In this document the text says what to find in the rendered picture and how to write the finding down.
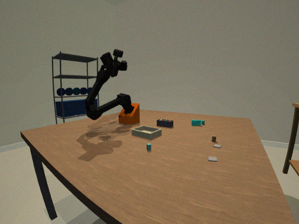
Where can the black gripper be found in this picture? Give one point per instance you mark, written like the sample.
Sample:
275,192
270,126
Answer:
117,53

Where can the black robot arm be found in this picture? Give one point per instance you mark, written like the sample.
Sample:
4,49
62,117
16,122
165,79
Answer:
103,75

